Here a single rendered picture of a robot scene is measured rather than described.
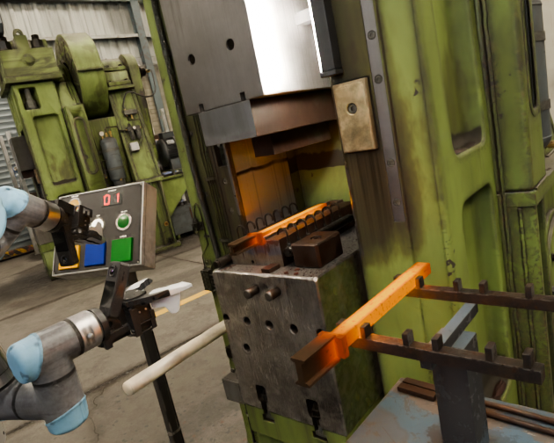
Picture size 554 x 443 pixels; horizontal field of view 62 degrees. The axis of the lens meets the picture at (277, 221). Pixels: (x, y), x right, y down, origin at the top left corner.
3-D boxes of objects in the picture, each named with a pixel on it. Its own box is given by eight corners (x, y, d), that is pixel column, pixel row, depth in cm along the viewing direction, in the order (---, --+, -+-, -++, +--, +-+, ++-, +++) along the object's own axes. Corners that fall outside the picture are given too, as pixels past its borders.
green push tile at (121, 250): (130, 260, 142) (131, 236, 144) (109, 263, 144) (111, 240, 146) (133, 261, 143) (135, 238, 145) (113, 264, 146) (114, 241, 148)
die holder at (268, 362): (346, 437, 120) (315, 278, 111) (243, 403, 144) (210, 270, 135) (426, 337, 161) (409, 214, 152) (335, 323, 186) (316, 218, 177)
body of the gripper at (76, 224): (95, 210, 129) (63, 197, 118) (93, 240, 126) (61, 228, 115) (72, 214, 131) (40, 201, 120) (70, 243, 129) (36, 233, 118)
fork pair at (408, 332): (438, 352, 66) (436, 339, 66) (403, 345, 70) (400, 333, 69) (488, 290, 82) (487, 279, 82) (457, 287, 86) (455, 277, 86)
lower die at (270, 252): (284, 266, 125) (278, 236, 123) (232, 264, 138) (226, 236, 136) (359, 222, 155) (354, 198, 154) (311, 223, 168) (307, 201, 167)
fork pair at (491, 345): (531, 369, 58) (530, 355, 57) (484, 360, 62) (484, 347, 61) (566, 296, 74) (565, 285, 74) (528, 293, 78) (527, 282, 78)
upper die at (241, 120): (257, 136, 117) (249, 99, 115) (205, 147, 130) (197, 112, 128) (341, 118, 148) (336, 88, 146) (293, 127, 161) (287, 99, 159)
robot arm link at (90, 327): (59, 315, 90) (79, 321, 84) (81, 306, 93) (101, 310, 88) (69, 351, 91) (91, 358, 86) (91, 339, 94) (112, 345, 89)
